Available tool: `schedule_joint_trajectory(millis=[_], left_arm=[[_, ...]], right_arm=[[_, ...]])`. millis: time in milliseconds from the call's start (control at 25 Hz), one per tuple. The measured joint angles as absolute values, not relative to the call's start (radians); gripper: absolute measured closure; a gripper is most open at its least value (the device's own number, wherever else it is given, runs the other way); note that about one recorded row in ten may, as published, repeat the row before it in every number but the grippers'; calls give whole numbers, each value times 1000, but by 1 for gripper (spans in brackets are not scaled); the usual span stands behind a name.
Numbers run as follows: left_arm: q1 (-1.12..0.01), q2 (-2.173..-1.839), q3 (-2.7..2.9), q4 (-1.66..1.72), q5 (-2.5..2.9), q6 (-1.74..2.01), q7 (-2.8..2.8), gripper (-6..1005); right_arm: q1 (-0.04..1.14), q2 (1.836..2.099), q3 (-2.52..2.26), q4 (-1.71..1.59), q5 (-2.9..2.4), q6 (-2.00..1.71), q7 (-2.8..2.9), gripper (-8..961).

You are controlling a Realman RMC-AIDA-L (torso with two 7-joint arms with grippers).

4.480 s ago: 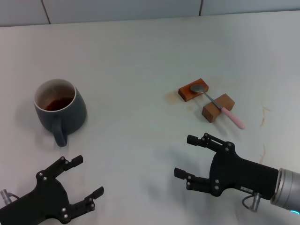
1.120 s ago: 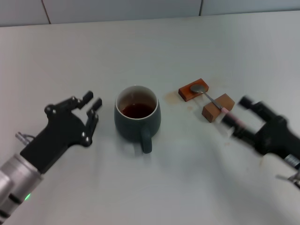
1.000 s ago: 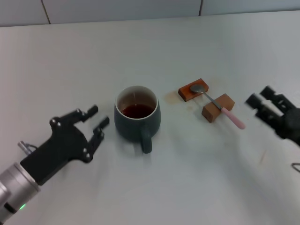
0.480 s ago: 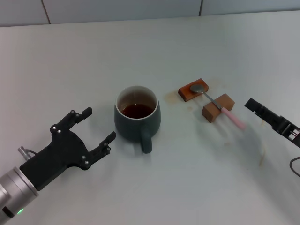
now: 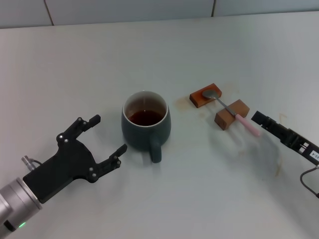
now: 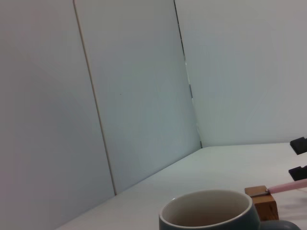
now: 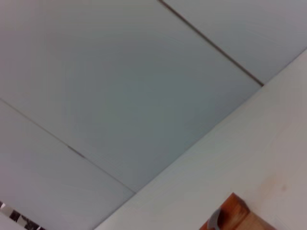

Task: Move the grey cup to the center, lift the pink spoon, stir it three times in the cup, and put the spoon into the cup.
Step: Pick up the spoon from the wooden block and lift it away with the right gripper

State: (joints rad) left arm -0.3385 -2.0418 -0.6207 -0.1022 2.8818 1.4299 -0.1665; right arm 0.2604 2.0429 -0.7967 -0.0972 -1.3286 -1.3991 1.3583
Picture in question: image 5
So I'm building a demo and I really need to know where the right gripper connector cable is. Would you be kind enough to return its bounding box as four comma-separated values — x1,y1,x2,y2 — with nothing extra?
300,164,319,199

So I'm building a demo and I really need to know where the left gripper connector cable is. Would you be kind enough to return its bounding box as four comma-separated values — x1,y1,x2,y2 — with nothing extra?
21,155,43,173

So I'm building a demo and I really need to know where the grey ceramic cup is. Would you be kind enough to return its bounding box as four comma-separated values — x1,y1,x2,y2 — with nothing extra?
121,90,172,164

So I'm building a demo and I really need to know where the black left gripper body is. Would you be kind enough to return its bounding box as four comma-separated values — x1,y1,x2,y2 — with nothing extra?
22,138,98,204

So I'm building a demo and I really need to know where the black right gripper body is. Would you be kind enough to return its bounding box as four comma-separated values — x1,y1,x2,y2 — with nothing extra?
281,126,319,165

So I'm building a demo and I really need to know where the flat reddish wooden block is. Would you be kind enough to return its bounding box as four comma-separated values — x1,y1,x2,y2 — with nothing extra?
189,83,223,109

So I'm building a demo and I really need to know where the pink handled metal spoon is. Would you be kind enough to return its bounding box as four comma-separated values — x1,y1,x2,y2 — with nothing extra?
201,89,262,137

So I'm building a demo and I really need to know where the gripper connector cable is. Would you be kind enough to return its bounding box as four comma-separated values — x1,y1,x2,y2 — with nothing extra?
300,164,319,199
21,155,43,173

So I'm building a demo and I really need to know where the arched light wooden block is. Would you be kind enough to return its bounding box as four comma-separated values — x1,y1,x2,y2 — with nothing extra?
214,99,250,131

